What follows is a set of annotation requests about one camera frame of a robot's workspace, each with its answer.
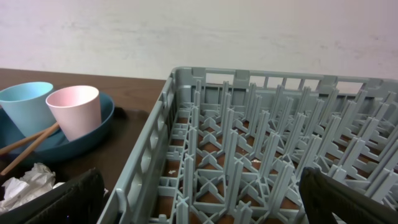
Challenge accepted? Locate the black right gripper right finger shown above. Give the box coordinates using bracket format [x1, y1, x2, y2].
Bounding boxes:
[299, 167, 397, 224]

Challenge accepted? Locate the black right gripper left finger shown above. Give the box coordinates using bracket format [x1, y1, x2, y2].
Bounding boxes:
[1, 168, 105, 224]

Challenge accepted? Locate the white tissue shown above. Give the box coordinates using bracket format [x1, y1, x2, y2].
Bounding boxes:
[1, 163, 63, 214]

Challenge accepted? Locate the grey dishwasher rack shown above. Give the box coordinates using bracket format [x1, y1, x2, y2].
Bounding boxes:
[99, 67, 397, 223]

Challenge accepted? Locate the dark brown serving tray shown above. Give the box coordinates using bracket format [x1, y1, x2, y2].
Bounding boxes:
[0, 106, 150, 200]

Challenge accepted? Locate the dark blue plate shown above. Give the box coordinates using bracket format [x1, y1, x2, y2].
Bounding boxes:
[1, 92, 115, 165]

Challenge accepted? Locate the wooden chopstick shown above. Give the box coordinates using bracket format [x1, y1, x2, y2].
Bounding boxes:
[0, 129, 46, 155]
[1, 122, 60, 175]

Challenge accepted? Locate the pink cup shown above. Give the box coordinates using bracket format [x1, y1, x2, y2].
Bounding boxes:
[46, 85, 101, 141]

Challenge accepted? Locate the light blue cup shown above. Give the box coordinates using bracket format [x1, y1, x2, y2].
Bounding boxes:
[1, 82, 56, 137]

